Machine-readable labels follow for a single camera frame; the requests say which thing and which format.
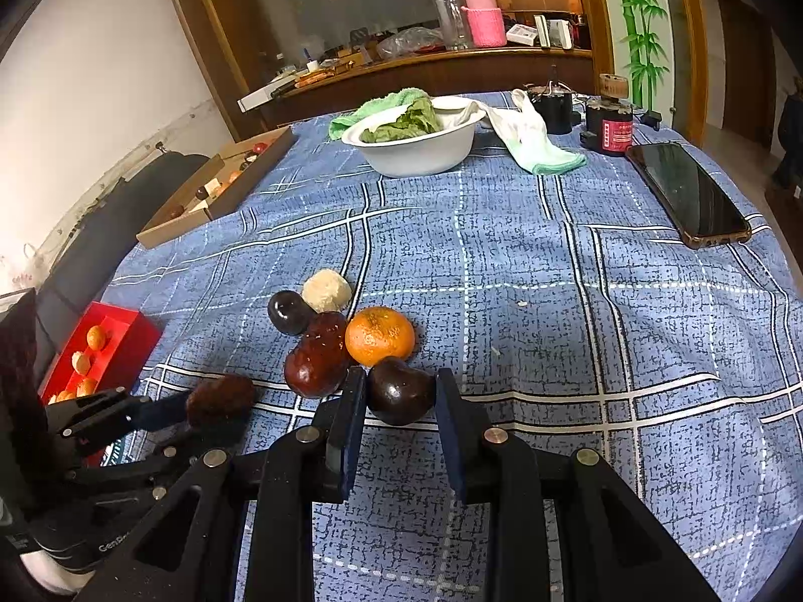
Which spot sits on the brown wooden door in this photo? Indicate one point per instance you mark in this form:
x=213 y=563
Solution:
x=746 y=75

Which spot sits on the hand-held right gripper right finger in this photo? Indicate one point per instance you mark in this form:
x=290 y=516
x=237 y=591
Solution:
x=448 y=426

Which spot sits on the pink bottle with knit sleeve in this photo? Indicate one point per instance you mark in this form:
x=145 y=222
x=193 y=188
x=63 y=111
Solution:
x=483 y=25

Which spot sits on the shiny red-brown date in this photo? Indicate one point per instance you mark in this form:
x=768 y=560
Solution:
x=313 y=373
x=327 y=328

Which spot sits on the white bowl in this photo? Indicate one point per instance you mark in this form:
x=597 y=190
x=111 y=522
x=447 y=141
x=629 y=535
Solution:
x=414 y=157

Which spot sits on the black charger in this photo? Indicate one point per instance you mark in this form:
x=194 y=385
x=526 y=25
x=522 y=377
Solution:
x=652 y=118

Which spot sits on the green lettuce leaves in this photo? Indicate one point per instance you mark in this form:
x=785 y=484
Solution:
x=401 y=122

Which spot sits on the white appliance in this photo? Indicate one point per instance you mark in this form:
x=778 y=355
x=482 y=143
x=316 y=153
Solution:
x=560 y=32

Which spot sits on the flat white box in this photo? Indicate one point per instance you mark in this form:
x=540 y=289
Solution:
x=260 y=96

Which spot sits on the black pot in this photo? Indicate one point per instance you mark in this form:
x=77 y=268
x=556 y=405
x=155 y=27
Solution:
x=555 y=110

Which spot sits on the dark blue jacket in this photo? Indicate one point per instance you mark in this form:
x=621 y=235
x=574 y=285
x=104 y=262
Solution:
x=792 y=125

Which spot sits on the white fuzzy ball fruit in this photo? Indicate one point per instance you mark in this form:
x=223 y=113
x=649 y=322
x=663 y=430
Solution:
x=325 y=290

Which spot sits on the white and green towel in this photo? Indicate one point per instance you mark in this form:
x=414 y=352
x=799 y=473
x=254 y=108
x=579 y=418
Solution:
x=533 y=138

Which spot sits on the dark purple plum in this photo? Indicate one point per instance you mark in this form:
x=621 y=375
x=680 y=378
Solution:
x=398 y=390
x=288 y=313

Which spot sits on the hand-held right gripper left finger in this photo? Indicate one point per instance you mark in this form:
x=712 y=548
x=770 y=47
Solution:
x=354 y=426

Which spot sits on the green bamboo wall sticker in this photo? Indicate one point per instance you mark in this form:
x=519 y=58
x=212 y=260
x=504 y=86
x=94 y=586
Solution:
x=640 y=19

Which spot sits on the red and black jar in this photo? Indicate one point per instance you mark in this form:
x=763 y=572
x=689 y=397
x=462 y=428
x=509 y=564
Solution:
x=608 y=128

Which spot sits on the brown cardboard box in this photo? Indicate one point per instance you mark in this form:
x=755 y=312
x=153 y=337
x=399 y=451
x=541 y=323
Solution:
x=182 y=229

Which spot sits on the brown tape roll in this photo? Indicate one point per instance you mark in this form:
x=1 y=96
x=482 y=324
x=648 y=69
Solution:
x=613 y=84

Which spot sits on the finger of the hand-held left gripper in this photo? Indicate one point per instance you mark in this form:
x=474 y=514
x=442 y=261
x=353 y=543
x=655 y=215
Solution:
x=188 y=445
x=113 y=411

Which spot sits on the red box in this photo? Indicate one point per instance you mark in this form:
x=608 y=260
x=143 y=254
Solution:
x=122 y=326

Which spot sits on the smartphone in brown case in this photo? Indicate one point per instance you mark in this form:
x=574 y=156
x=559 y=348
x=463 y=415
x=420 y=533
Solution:
x=690 y=191

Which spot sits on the wooden counter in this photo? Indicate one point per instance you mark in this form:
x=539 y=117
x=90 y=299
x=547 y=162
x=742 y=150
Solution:
x=439 y=72

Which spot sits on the small white box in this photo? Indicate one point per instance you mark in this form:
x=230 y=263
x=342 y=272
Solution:
x=522 y=34

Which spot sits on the black bag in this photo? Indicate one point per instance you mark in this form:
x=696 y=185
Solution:
x=125 y=226

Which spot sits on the brown fuzzy kiwi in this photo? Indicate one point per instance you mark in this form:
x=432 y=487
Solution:
x=219 y=398

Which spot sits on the clear plastic bag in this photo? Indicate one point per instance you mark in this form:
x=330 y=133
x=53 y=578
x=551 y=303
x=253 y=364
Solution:
x=411 y=41

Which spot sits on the clear glass cup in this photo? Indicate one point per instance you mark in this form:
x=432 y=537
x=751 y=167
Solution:
x=451 y=25

